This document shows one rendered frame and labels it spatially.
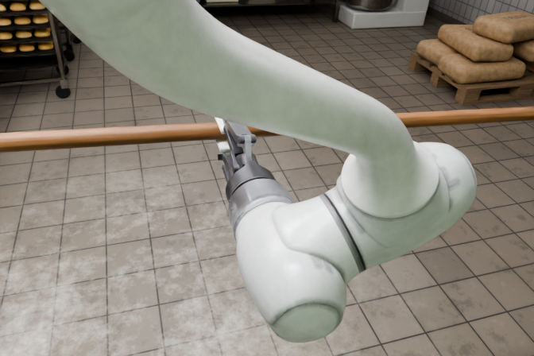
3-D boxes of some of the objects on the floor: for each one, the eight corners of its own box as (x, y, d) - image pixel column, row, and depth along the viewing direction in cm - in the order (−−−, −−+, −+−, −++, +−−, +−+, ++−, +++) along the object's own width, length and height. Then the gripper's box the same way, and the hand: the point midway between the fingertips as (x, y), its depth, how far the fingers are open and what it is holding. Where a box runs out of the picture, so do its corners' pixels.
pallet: (462, 105, 360) (467, 88, 353) (408, 67, 424) (411, 52, 416) (578, 93, 393) (585, 78, 385) (511, 59, 457) (516, 46, 449)
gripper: (234, 155, 58) (202, 81, 77) (227, 247, 66) (199, 160, 85) (289, 151, 60) (244, 80, 79) (275, 241, 69) (237, 157, 88)
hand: (225, 131), depth 80 cm, fingers closed on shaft, 3 cm apart
